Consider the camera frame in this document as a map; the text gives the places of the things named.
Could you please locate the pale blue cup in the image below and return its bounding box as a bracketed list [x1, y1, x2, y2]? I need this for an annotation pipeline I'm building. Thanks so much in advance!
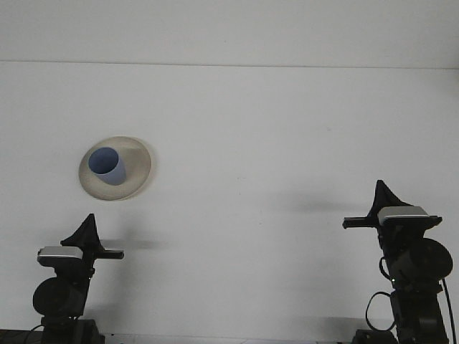
[87, 146, 128, 187]

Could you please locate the pale round plate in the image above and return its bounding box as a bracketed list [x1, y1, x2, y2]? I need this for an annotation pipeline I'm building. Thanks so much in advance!
[78, 135, 158, 202]

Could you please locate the dark mounting platform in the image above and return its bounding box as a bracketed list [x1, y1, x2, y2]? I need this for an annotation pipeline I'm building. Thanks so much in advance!
[0, 328, 42, 344]

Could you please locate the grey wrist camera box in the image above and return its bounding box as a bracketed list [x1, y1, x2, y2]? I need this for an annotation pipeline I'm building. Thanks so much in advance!
[377, 205, 430, 227]
[37, 246, 83, 267]

